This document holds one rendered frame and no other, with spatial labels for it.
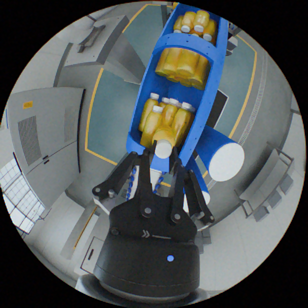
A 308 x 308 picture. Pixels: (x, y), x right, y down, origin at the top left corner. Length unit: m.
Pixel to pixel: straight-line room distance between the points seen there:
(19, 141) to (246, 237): 4.84
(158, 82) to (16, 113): 1.50
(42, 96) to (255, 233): 4.88
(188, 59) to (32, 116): 1.61
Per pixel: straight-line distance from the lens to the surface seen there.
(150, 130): 0.38
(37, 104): 1.60
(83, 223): 0.78
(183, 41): 0.36
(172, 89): 0.55
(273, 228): 3.33
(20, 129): 1.59
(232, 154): 0.66
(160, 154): 0.23
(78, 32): 0.71
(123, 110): 1.64
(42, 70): 2.94
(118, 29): 0.75
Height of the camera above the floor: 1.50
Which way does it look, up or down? 62 degrees down
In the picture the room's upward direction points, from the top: 163 degrees counter-clockwise
